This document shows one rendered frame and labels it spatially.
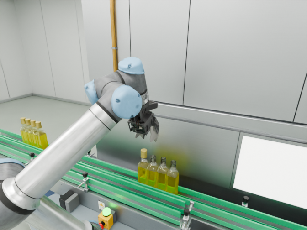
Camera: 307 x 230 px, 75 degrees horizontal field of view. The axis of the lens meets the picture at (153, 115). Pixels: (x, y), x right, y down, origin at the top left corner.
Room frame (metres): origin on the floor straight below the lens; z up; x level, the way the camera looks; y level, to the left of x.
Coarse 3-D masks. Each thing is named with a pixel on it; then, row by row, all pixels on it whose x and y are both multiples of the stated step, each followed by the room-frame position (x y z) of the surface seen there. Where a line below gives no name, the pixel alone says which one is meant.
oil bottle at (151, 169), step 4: (148, 164) 0.92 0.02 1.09; (156, 164) 0.92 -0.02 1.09; (148, 168) 0.90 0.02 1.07; (152, 168) 0.90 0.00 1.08; (156, 168) 0.90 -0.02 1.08; (148, 172) 0.90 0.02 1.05; (152, 172) 0.89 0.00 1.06; (156, 172) 0.90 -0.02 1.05; (148, 176) 0.90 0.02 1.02; (152, 176) 0.89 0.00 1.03; (148, 180) 0.90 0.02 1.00; (152, 180) 0.89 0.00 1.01; (148, 184) 0.90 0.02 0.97; (152, 184) 0.89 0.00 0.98
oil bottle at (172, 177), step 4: (168, 172) 0.86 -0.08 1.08; (172, 172) 0.85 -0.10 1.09; (176, 172) 0.86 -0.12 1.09; (168, 176) 0.85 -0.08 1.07; (172, 176) 0.84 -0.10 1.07; (176, 176) 0.84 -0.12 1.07; (168, 180) 0.85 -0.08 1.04; (172, 180) 0.84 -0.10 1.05; (176, 180) 0.85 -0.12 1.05; (168, 184) 0.85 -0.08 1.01; (172, 184) 0.84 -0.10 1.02; (176, 184) 0.85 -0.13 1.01; (168, 188) 0.85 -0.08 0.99; (172, 188) 0.84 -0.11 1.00; (176, 188) 0.86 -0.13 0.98; (172, 192) 0.84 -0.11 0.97; (176, 192) 0.86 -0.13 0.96
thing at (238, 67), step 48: (96, 0) 1.24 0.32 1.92; (144, 0) 1.12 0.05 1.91; (192, 0) 1.01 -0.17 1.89; (240, 0) 0.93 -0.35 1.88; (288, 0) 0.86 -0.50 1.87; (96, 48) 1.25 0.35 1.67; (144, 48) 1.12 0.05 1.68; (192, 48) 1.01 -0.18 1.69; (240, 48) 0.92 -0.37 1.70; (288, 48) 0.84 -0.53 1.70; (192, 96) 1.00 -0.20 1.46; (240, 96) 0.90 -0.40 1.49; (288, 96) 0.82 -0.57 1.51; (96, 144) 1.29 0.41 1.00; (144, 144) 1.12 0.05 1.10; (240, 192) 0.87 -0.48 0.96
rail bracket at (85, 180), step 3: (84, 174) 0.93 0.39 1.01; (87, 174) 0.95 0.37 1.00; (84, 177) 0.93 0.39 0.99; (84, 180) 0.93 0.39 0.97; (87, 180) 0.94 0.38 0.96; (81, 183) 0.91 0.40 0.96; (84, 183) 0.93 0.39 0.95; (87, 183) 0.94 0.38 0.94; (78, 186) 0.89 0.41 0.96; (87, 186) 0.94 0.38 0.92; (84, 189) 0.93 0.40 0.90; (87, 189) 0.93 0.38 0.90; (87, 192) 0.93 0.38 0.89
